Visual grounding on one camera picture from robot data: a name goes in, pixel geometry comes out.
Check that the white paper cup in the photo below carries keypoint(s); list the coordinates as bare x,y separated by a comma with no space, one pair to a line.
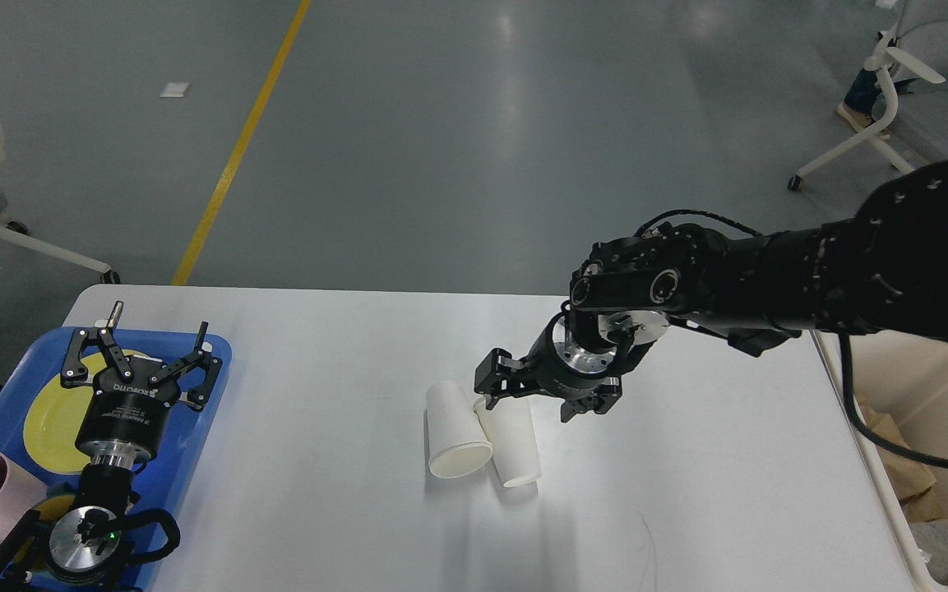
457,444
509,426

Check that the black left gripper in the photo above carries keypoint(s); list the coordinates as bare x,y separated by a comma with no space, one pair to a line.
123,418

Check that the beige plastic bin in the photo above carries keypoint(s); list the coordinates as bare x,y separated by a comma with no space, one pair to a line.
906,377

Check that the yellow plastic plate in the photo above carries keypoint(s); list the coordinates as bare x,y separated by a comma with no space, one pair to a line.
51,425

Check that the person foot behind chair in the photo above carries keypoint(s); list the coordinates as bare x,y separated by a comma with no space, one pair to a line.
856,108

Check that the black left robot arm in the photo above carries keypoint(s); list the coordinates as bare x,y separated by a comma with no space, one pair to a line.
93,544

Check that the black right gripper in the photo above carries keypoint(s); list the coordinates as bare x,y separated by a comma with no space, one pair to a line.
558,366

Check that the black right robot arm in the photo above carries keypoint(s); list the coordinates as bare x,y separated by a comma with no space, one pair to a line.
885,269

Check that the white office chair right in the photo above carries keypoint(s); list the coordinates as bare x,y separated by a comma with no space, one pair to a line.
914,49

